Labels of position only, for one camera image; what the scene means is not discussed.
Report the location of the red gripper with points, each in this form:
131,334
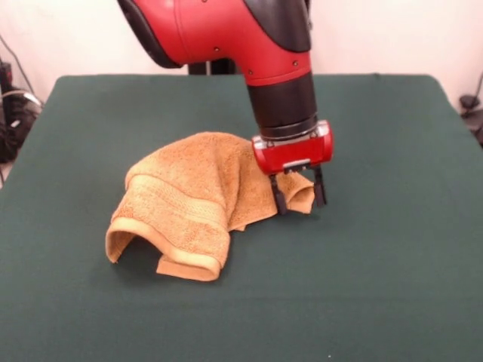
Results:
298,154

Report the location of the tan terry towel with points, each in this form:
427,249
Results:
188,188

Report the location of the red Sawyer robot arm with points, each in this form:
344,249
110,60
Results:
234,34

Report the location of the dark green table cloth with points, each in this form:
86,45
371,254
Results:
339,264

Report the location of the black equipment bundle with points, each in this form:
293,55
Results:
15,128

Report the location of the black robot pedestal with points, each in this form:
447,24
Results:
211,68

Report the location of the black wall plug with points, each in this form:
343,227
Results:
6,71

